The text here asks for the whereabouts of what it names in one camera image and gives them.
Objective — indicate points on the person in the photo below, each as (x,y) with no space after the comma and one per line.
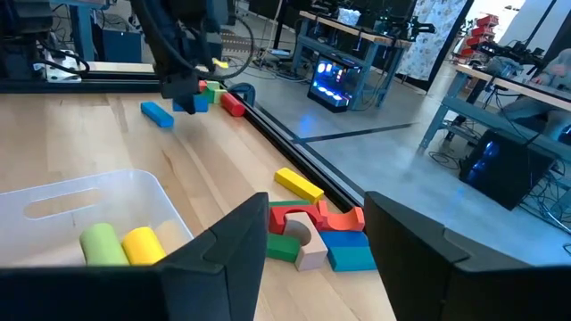
(557,67)

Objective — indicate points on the blue cabinet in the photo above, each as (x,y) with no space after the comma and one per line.
(122,46)

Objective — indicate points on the clear plastic bin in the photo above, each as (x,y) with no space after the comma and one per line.
(111,200)

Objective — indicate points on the light green rectangular block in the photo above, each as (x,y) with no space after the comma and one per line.
(219,94)

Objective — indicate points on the grey-legged wooden workbench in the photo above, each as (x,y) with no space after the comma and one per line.
(513,87)

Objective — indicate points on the orange wooden arch block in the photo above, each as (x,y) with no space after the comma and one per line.
(352,223)

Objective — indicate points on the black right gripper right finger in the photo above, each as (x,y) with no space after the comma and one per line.
(446,290)

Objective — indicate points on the yellow wooden cylinder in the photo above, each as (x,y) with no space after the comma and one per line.
(143,247)

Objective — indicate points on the natural wooden cylinder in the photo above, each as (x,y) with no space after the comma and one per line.
(171,236)

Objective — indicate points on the teal rectangular wooden block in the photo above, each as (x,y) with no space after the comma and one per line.
(352,259)

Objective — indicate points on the blue-legged wooden workbench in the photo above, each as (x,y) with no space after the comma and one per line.
(352,32)

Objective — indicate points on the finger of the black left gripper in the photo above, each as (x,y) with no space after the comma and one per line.
(189,103)

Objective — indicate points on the patterned curtain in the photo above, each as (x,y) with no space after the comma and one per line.
(428,35)

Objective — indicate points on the black table clamp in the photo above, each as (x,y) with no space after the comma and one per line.
(247,91)

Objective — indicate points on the red storage bins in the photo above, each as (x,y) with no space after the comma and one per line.
(484,27)

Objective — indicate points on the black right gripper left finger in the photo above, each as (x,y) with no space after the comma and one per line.
(134,294)

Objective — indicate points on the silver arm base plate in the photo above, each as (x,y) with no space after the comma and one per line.
(62,71)

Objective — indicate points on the red wooden arch block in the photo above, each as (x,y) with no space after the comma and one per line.
(278,218)

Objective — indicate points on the blue rectangular wooden block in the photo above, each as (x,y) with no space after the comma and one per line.
(157,115)
(345,239)
(204,105)

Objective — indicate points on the light green wooden cylinder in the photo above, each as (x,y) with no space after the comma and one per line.
(102,247)

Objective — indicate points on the black computer tower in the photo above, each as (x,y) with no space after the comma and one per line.
(504,174)

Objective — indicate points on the yellow rectangular wooden block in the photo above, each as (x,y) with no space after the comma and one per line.
(299,185)

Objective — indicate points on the computer tower with blue lights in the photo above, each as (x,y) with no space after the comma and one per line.
(332,84)

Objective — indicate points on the green rectangular wooden block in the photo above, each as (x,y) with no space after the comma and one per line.
(290,203)
(283,247)
(207,96)

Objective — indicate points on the red rectangular wooden block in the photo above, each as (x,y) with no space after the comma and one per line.
(203,85)

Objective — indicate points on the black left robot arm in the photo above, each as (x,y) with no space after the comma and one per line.
(178,40)

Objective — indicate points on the natural wooden arch block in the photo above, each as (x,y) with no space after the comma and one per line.
(312,254)

